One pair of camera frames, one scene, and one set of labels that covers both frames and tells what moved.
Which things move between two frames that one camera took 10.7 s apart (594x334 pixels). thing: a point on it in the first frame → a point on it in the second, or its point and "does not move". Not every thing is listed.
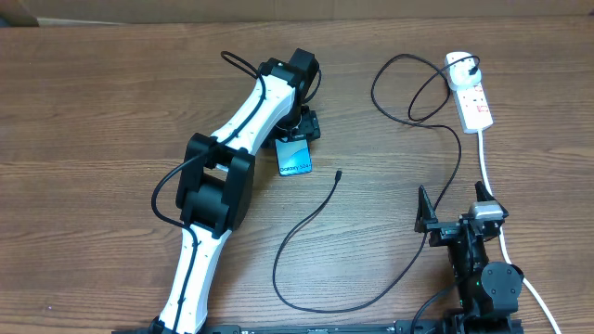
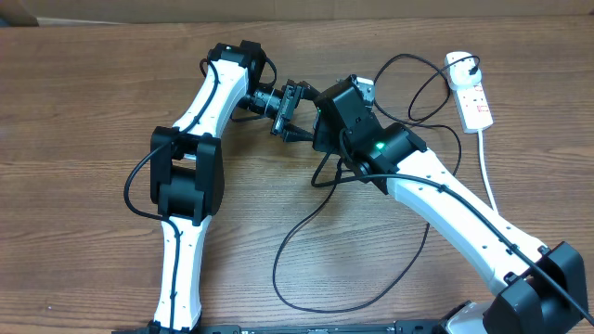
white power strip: [473, 109] does not move
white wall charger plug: [458, 74] does not move
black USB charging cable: [339, 174] → [391, 282]
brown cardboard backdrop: [142, 12] does not move
